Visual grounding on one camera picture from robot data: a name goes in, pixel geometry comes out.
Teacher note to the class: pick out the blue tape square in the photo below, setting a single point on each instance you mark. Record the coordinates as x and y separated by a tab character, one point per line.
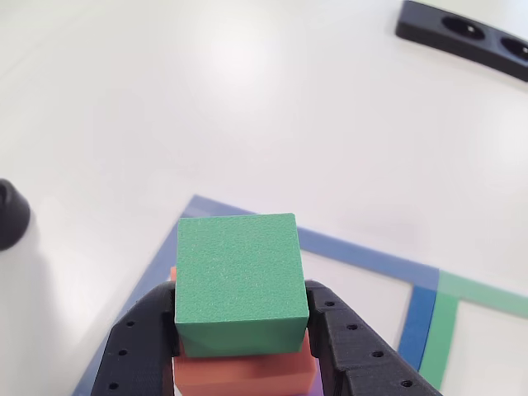
363	255

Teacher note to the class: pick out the green tape square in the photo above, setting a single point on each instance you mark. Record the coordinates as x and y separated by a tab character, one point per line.
443	321

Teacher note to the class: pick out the green block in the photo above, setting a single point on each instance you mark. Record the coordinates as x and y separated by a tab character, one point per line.
239	268

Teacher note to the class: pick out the large purple block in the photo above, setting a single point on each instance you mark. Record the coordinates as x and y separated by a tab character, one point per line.
315	387

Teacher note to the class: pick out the orange block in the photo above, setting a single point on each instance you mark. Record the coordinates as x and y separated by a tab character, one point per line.
247	371

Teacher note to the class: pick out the black tripod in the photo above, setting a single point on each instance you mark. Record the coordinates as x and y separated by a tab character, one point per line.
10	218

